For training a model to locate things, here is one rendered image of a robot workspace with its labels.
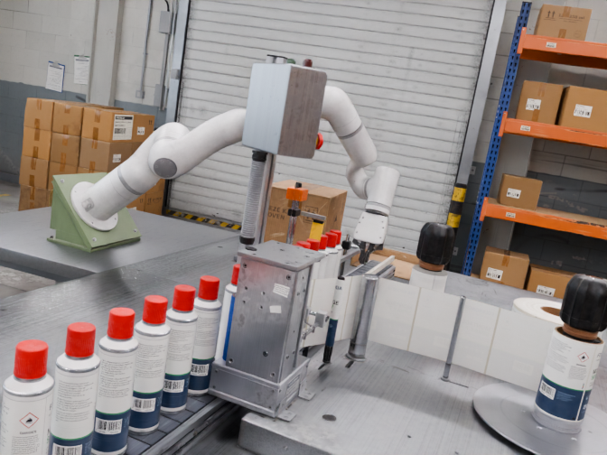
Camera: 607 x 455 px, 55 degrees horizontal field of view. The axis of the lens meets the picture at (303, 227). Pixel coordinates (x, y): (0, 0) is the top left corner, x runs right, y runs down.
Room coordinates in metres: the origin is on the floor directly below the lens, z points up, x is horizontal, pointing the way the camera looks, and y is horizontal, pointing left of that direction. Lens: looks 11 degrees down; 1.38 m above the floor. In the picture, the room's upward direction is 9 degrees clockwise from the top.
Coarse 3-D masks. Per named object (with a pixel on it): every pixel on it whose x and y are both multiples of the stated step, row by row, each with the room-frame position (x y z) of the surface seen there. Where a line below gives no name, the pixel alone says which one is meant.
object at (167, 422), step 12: (372, 264) 2.12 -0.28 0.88; (192, 396) 0.92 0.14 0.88; (204, 396) 0.93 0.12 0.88; (216, 396) 0.94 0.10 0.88; (192, 408) 0.89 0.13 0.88; (168, 420) 0.84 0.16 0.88; (180, 420) 0.84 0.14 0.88; (156, 432) 0.80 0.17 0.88; (168, 432) 0.81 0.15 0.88; (132, 444) 0.76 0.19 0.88; (144, 444) 0.76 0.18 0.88
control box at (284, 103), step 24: (264, 72) 1.33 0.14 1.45; (288, 72) 1.24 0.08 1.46; (312, 72) 1.27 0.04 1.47; (264, 96) 1.31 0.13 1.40; (288, 96) 1.24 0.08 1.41; (312, 96) 1.27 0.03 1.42; (264, 120) 1.30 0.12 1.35; (288, 120) 1.25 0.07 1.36; (312, 120) 1.28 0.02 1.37; (264, 144) 1.29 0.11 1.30; (288, 144) 1.25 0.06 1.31; (312, 144) 1.29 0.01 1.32
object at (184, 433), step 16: (384, 272) 2.04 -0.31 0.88; (224, 400) 0.94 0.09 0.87; (192, 416) 0.86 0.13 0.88; (208, 416) 0.89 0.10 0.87; (224, 416) 0.95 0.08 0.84; (176, 432) 0.81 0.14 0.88; (192, 432) 0.85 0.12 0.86; (208, 432) 0.90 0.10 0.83; (160, 448) 0.77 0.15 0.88; (176, 448) 0.81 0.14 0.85
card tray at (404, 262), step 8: (384, 248) 2.50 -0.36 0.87; (352, 256) 2.25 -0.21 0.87; (376, 256) 2.46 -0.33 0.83; (384, 256) 2.49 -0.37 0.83; (400, 256) 2.48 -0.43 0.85; (408, 256) 2.46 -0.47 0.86; (416, 256) 2.45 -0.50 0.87; (352, 264) 2.26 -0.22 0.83; (360, 264) 2.28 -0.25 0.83; (392, 264) 2.38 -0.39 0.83; (400, 264) 2.40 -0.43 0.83; (408, 264) 2.43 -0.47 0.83; (416, 264) 2.45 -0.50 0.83; (400, 272) 2.26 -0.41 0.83; (408, 272) 2.28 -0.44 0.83; (408, 280) 2.16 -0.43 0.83
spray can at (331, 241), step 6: (330, 234) 1.51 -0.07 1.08; (336, 234) 1.52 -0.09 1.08; (330, 240) 1.50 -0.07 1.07; (336, 240) 1.51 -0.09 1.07; (330, 246) 1.50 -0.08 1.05; (330, 252) 1.49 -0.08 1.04; (336, 252) 1.50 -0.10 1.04; (330, 258) 1.49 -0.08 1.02; (336, 258) 1.51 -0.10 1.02; (330, 264) 1.49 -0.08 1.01; (330, 270) 1.50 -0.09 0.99; (324, 276) 1.49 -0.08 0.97; (330, 276) 1.50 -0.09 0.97
